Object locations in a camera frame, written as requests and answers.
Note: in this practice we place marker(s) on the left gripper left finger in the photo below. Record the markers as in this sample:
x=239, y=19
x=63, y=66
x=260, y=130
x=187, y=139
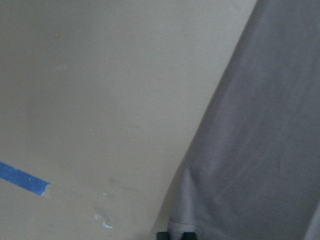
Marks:
x=162, y=235

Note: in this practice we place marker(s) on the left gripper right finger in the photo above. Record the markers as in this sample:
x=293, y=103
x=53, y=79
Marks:
x=189, y=236

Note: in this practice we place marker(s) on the dark brown t-shirt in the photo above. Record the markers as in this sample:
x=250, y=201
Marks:
x=252, y=171

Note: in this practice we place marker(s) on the blue tape line rear crosswise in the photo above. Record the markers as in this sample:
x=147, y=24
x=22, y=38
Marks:
x=23, y=179

